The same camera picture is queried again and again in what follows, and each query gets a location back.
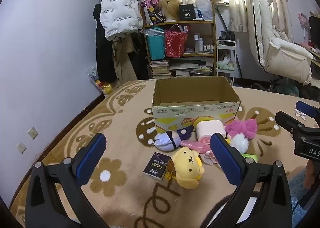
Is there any beige coat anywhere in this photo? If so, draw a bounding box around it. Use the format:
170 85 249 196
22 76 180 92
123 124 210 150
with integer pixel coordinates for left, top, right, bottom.
111 35 138 87

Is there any white trolley cart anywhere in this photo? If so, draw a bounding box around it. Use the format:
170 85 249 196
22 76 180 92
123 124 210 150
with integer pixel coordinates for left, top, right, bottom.
215 39 237 86

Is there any purple plush doll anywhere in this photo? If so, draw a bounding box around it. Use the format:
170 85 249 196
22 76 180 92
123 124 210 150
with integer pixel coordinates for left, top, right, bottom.
153 125 195 152

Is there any white covered chair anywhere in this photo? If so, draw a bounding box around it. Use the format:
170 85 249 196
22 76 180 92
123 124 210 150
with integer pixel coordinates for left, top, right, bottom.
244 0 314 86

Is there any magenta plush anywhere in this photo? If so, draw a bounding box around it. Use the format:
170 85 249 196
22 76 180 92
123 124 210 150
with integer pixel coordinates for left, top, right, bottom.
225 118 258 140

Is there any pink fan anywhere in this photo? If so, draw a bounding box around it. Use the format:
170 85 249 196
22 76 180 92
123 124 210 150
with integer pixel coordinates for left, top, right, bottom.
297 13 310 43

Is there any green packet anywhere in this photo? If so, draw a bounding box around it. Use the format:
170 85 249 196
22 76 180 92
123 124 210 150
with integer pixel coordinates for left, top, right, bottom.
241 153 258 163

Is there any beige patterned rug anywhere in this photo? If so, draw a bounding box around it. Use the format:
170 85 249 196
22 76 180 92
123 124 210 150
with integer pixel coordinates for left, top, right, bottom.
10 79 320 228

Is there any blue cloth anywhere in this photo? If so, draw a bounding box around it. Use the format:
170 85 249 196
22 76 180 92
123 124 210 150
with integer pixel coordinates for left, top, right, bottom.
287 168 310 218

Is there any stack of books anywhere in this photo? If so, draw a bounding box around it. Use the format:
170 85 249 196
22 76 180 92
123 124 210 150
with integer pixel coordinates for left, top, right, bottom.
149 60 172 79

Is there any white fluffy plush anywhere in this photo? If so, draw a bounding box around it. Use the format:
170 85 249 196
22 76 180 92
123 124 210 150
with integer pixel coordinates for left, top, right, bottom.
225 133 250 154

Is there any black square box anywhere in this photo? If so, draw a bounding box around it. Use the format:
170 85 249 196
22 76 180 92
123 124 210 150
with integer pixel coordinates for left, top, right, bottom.
178 4 195 21

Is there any yellow dog plush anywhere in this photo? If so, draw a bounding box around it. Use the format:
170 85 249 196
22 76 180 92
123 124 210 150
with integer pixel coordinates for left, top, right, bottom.
167 146 205 190

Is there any red patterned bag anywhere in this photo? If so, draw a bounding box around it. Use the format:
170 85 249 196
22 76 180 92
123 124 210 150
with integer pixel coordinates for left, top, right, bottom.
164 25 189 58

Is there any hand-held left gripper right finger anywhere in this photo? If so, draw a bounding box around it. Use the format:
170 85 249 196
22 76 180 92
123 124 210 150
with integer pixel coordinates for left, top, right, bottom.
200 133 293 228

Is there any white puffer jacket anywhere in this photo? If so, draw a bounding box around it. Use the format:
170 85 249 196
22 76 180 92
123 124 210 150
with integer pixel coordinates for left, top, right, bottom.
99 0 143 41

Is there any patterned tote bag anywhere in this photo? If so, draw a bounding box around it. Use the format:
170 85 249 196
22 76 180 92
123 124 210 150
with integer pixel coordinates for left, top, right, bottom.
141 0 167 24

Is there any small black box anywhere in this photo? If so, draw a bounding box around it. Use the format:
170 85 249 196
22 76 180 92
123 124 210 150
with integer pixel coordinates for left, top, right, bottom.
143 152 171 181

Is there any black monitor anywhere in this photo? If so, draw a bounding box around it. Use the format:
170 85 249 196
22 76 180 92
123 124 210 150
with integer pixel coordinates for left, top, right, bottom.
308 15 320 49

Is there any white plastic bag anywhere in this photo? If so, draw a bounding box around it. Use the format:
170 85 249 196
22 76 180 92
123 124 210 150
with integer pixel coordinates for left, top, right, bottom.
194 0 213 21

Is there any person's right hand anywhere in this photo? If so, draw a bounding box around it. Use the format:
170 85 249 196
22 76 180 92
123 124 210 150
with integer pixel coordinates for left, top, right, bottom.
304 160 318 190

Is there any wooden shelf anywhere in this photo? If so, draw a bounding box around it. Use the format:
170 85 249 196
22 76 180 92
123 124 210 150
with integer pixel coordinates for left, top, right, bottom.
140 0 217 79

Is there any black coat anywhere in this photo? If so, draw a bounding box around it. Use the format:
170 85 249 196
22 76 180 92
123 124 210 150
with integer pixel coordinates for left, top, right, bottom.
93 4 118 84

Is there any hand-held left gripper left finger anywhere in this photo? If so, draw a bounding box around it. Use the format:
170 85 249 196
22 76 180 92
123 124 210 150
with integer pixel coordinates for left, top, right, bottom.
25 132 110 228

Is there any bag with yellow things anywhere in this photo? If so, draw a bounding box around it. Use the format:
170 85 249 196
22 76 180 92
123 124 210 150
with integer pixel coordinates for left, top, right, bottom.
87 65 113 98

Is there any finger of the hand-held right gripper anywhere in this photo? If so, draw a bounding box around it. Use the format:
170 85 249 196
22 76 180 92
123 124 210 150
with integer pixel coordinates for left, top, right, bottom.
275 111 308 134
296 101 320 118

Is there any blond wig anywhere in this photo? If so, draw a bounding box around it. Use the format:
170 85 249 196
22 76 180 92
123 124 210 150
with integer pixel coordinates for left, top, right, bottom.
160 0 180 22

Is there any clear plastic wrapper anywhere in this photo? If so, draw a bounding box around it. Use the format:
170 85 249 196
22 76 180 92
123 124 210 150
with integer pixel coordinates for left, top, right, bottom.
204 150 220 166

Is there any printed cardboard box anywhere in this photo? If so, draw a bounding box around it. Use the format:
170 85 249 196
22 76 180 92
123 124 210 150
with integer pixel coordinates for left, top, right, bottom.
152 76 242 134

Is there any pile of papers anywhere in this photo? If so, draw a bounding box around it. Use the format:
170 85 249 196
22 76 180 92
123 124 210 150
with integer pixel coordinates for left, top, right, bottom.
169 58 215 78

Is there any teal bag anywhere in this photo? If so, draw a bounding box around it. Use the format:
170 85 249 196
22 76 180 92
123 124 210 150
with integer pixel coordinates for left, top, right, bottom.
144 28 166 61

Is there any teal cloth bundle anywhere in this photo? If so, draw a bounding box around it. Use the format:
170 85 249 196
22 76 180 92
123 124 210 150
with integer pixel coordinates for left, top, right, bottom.
270 78 299 97

